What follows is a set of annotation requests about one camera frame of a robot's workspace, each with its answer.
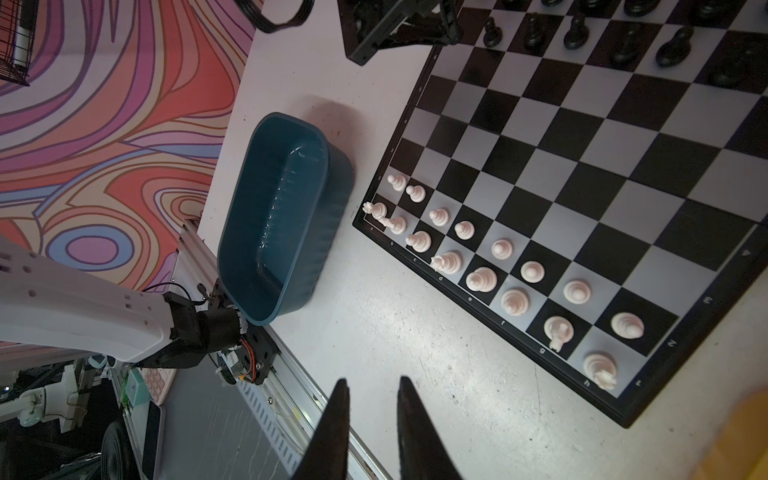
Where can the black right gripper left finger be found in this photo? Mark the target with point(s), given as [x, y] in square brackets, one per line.
[326, 456]

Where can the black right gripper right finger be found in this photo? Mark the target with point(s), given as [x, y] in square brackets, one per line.
[421, 452]

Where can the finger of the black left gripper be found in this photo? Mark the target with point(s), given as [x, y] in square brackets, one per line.
[450, 30]

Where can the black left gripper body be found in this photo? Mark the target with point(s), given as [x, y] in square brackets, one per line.
[370, 26]

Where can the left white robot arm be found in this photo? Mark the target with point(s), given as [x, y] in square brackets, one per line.
[133, 110]

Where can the black white chess board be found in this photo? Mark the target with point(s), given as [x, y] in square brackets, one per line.
[589, 180]

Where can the teal plastic tray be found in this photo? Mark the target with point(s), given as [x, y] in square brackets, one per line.
[288, 202]

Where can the yellow plastic tray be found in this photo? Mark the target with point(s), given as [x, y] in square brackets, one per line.
[740, 451]

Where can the black marker in basket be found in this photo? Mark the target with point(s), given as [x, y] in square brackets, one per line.
[24, 34]

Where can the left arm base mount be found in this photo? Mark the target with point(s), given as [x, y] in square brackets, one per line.
[241, 351]

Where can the black wire basket left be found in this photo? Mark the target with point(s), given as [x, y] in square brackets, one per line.
[9, 18]

